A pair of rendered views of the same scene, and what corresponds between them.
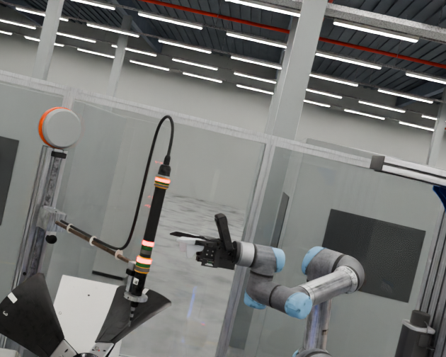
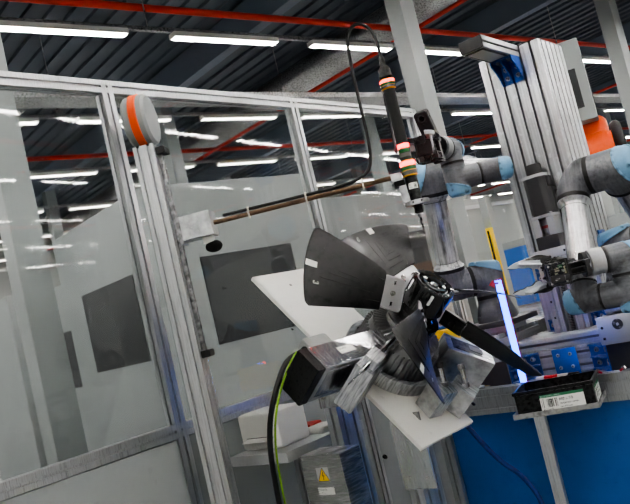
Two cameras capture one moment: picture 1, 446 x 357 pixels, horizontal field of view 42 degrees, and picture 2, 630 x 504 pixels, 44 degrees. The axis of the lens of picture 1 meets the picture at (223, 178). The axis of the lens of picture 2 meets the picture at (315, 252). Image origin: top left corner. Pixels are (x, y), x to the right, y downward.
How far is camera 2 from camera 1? 2.01 m
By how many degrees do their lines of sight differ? 43
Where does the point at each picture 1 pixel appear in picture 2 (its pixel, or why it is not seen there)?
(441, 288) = (529, 143)
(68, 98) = (106, 96)
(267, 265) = (460, 150)
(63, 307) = (287, 302)
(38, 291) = (331, 243)
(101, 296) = (299, 282)
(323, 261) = (436, 167)
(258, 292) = (468, 174)
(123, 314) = (382, 250)
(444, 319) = (551, 159)
